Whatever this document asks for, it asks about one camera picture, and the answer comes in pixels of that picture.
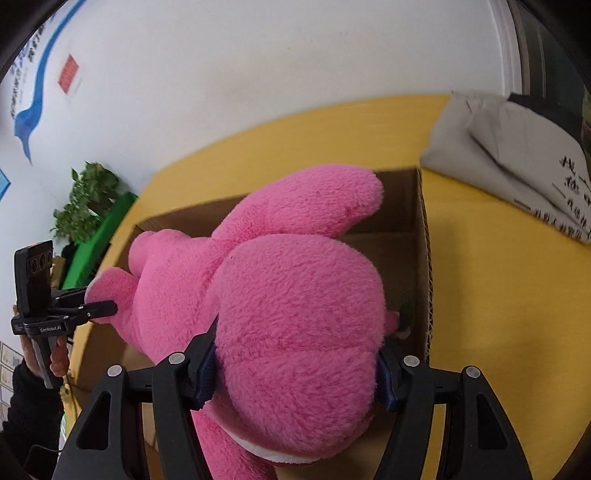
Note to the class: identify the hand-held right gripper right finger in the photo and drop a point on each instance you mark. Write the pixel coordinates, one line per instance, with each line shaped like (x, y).
(387, 378)

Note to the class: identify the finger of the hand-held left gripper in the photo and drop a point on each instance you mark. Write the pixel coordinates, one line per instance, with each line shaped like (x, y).
(99, 308)

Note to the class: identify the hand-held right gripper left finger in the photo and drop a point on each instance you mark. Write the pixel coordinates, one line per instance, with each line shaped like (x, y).
(205, 369)

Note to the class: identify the pink plush toy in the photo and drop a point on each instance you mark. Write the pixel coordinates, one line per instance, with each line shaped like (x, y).
(281, 295)

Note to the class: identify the cardboard box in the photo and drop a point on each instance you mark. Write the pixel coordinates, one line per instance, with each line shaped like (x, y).
(397, 217)

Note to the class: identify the person's left forearm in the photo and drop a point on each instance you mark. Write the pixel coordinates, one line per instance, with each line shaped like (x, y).
(27, 415)

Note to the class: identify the person's left hand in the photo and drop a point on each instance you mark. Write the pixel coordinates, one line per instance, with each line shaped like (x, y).
(59, 357)

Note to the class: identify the green board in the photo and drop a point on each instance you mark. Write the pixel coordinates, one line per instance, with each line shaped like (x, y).
(94, 240)

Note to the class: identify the green potted plant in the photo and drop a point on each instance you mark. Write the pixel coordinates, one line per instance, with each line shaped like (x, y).
(85, 203)

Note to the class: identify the grey printed cloth bag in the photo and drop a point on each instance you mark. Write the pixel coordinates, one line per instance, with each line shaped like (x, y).
(512, 152)

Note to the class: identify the wall poster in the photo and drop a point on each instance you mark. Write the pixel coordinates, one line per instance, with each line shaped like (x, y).
(32, 78)

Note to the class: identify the red wall sticker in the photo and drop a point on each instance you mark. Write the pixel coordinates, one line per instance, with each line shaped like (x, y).
(69, 74)

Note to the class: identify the window frame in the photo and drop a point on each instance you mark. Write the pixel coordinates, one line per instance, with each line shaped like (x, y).
(517, 46)

